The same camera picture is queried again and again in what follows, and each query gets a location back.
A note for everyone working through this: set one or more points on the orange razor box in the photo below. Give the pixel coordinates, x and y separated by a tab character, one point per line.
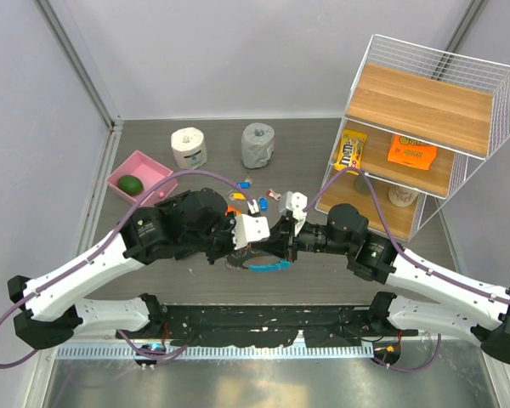
232	212

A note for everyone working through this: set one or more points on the pink drawer box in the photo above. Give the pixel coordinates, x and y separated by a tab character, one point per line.
148	171

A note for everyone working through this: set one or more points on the yellow candy bag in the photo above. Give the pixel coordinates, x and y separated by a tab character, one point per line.
350	151

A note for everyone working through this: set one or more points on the blue tag key upper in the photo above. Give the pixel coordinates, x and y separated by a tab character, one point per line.
245	184

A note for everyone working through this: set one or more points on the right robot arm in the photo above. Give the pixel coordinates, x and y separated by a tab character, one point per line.
458	306

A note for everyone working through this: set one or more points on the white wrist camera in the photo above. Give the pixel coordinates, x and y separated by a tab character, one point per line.
250	228
294	202

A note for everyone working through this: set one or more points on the white paper cup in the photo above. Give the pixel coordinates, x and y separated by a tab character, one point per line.
401	196

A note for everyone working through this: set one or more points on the white wire wooden shelf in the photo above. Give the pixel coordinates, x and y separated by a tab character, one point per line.
418	123

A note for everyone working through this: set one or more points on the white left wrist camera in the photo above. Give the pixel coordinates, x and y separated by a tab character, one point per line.
250	228

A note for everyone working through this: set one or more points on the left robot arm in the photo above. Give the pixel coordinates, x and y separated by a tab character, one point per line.
189	223

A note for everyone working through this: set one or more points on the blue tag key lower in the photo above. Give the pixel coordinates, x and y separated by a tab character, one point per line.
263	204

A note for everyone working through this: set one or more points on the black front rail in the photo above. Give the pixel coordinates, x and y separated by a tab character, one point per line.
265	326

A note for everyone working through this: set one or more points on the metal key organizer blue handle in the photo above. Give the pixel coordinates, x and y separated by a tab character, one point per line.
255	261

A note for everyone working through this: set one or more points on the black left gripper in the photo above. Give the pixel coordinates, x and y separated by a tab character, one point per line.
230	223

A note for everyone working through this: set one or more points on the yellow tag key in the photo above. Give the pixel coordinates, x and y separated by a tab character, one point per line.
237	196

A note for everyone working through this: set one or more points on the grey toilet paper roll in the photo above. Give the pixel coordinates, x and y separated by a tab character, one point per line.
257	145

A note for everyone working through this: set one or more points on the black plastic bin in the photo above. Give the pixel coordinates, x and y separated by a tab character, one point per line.
179	203

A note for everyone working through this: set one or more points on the blue tag key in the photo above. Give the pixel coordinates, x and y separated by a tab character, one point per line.
263	204
245	184

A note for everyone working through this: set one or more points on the green avocado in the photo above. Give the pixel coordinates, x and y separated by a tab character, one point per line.
130	185

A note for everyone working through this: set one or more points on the white toilet paper roll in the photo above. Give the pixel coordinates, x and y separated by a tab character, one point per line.
189	148

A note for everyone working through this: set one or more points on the orange candy bag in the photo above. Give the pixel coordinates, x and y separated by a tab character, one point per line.
411	153

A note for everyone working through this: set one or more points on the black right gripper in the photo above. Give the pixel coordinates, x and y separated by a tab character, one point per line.
278	241

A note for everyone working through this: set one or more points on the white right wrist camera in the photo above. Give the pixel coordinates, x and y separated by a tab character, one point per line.
294	202

